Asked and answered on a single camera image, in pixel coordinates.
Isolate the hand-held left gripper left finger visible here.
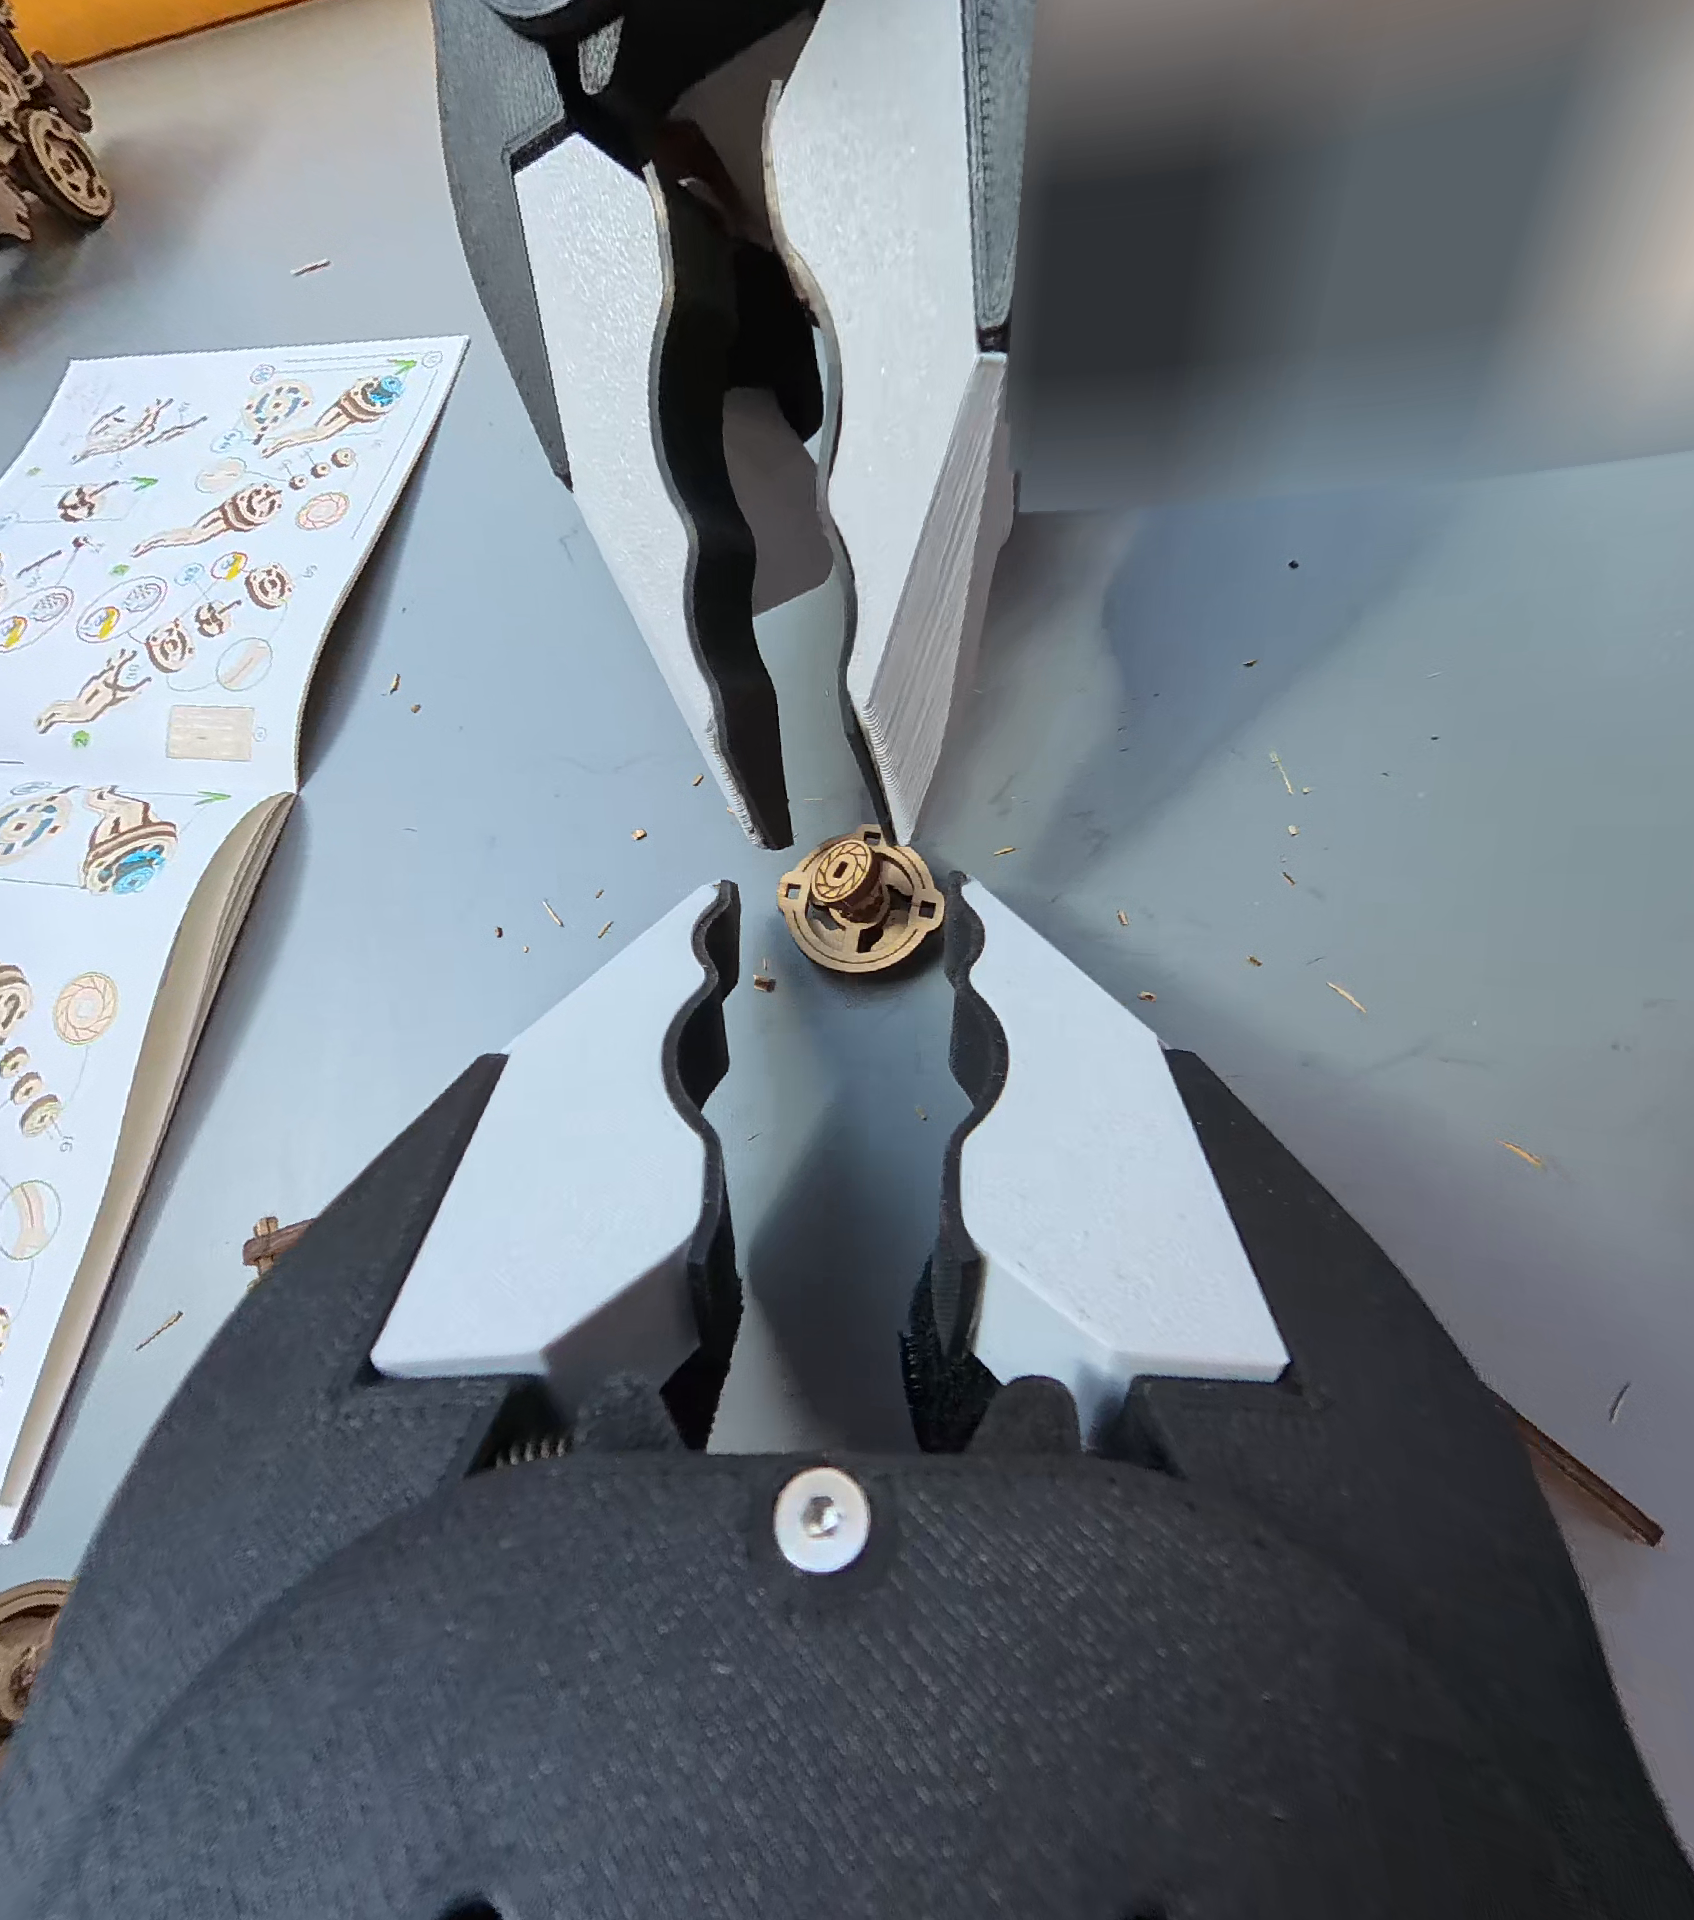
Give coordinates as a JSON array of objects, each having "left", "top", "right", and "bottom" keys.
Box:
[{"left": 370, "top": 883, "right": 747, "bottom": 1455}]

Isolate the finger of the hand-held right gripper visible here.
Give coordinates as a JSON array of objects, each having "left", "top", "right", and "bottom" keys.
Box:
[
  {"left": 764, "top": 0, "right": 1018, "bottom": 837},
  {"left": 513, "top": 126, "right": 796, "bottom": 845}
]

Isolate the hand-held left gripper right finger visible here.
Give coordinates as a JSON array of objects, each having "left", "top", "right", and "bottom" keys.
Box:
[{"left": 904, "top": 873, "right": 1295, "bottom": 1455}]

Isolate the illustrated instruction booklet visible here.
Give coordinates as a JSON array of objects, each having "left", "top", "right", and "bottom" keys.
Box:
[{"left": 0, "top": 338, "right": 471, "bottom": 1546}]

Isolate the thin wooden stick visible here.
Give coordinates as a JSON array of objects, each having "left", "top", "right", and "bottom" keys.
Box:
[{"left": 1514, "top": 1416, "right": 1667, "bottom": 1552}]

